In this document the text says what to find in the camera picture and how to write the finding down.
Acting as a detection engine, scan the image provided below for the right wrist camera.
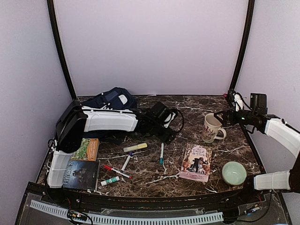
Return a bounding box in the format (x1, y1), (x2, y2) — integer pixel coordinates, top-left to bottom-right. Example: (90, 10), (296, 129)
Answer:
(226, 89), (244, 112)

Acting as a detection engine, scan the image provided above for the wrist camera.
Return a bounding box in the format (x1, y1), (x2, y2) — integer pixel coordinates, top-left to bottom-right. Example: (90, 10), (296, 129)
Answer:
(164, 112), (176, 128)
(226, 89), (244, 112)

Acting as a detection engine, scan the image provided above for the orange Treehouse book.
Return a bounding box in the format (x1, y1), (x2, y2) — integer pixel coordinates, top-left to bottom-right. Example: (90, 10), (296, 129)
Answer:
(70, 138), (99, 161)

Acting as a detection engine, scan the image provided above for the pink Taming of Shrew book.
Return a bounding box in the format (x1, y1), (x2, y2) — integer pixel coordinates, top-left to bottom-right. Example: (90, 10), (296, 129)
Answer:
(179, 143), (212, 183)

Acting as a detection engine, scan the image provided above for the red capped white marker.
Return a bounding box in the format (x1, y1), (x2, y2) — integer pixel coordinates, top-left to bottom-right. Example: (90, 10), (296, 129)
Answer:
(104, 165), (132, 179)

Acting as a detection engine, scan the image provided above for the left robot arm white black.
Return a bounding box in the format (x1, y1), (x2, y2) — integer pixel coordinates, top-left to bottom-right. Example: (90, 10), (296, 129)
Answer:
(46, 101), (178, 204)

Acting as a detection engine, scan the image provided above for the dark Wuthering Heights book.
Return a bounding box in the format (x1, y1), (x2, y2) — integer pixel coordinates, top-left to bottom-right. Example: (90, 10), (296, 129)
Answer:
(63, 160), (99, 191)

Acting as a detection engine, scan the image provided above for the left black frame post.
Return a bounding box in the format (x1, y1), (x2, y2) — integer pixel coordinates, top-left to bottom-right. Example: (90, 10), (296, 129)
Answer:
(46, 0), (77, 100)

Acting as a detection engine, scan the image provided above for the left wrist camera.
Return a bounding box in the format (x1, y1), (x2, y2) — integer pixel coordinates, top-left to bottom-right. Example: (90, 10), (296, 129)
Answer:
(164, 112), (176, 128)

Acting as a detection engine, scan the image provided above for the cream floral ceramic mug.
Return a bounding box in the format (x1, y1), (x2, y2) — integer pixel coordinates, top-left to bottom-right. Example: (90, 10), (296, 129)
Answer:
(201, 113), (227, 143)

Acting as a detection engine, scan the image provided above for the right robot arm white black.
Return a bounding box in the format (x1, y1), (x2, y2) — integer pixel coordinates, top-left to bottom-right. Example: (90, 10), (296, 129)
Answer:
(214, 90), (300, 203)

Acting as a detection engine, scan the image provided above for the navy blue student backpack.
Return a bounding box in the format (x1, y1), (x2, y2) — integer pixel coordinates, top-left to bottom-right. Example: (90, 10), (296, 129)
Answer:
(81, 87), (141, 144)

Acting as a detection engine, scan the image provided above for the teal capped white marker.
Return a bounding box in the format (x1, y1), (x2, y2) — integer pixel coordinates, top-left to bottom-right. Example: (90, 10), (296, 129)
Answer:
(159, 143), (165, 165)

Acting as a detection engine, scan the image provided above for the black frame post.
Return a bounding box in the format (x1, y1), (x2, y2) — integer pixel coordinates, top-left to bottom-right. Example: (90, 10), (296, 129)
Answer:
(229, 0), (255, 89)
(46, 0), (77, 100)

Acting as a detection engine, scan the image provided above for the white slotted cable duct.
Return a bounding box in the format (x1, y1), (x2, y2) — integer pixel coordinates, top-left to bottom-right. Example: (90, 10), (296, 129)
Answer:
(30, 200), (224, 225)

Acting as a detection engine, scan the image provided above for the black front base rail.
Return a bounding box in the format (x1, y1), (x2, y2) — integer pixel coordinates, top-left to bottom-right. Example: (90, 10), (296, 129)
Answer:
(15, 182), (292, 225)

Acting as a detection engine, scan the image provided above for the right black frame post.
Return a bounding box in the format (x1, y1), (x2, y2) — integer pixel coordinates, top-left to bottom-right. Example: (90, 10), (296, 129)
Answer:
(229, 0), (255, 89)

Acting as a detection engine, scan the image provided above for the yellow highlighter pen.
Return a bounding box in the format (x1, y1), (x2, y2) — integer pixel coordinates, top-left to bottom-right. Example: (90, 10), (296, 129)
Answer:
(123, 143), (148, 152)

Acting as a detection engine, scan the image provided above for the green white glue stick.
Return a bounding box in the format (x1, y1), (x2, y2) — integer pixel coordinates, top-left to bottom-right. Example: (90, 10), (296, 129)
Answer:
(101, 176), (120, 186)

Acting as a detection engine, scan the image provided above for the purple capped white marker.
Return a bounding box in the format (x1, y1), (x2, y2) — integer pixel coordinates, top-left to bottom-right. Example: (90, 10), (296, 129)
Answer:
(121, 151), (133, 172)

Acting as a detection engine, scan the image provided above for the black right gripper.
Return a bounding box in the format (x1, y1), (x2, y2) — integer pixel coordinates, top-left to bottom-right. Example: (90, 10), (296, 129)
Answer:
(215, 106), (257, 126)

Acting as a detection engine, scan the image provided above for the pale green ceramic bowl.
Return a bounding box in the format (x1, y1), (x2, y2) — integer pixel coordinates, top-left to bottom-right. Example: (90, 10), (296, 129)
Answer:
(222, 161), (247, 186)

